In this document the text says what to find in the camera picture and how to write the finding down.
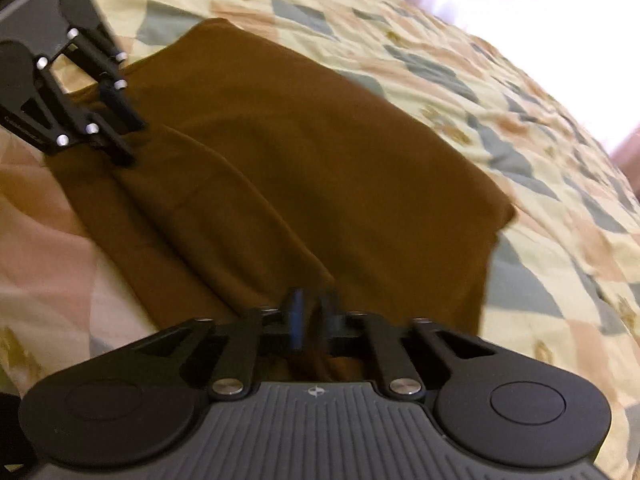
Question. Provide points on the pink window curtain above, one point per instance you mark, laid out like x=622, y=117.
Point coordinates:
x=584, y=52

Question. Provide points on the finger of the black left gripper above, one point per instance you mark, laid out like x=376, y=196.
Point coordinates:
x=92, y=47
x=34, y=108

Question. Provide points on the patchwork checkered quilt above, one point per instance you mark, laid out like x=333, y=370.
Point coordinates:
x=564, y=282

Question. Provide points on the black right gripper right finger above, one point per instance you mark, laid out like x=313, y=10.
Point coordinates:
x=493, y=402

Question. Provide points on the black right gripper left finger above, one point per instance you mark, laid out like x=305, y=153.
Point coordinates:
x=135, y=402

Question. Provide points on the brown cloth garment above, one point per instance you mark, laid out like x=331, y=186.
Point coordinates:
x=259, y=171

